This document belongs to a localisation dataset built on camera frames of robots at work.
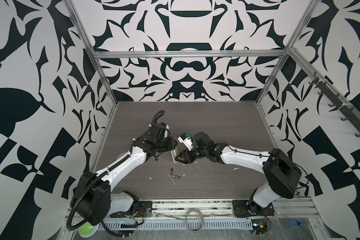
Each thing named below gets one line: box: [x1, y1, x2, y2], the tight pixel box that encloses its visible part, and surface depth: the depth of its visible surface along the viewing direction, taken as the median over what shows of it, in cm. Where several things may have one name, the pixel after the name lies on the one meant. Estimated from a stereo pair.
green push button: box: [78, 221, 95, 236], surface depth 69 cm
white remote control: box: [170, 146, 179, 164], surface depth 81 cm
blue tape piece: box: [290, 219, 303, 227], surface depth 72 cm
